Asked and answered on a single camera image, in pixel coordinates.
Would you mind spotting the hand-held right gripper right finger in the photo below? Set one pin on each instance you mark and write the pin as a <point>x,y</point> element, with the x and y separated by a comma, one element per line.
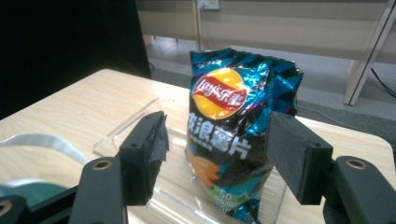
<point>295,155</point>

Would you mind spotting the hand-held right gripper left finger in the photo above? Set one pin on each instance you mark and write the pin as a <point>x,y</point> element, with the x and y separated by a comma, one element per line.
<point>140,161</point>

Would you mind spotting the clear plastic tray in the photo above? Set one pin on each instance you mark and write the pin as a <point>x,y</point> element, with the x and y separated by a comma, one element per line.
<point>177,174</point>

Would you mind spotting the blue potato chips bag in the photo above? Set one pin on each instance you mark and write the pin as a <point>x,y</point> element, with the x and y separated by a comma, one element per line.
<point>230,140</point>

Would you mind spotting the white tote bag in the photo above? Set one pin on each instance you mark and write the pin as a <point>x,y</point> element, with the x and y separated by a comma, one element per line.
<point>46,141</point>

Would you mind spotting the black curtain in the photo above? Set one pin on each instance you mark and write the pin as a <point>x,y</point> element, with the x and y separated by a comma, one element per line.
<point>62,46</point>

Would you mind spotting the white wall socket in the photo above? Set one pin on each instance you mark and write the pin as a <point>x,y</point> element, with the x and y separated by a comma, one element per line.
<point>209,3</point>

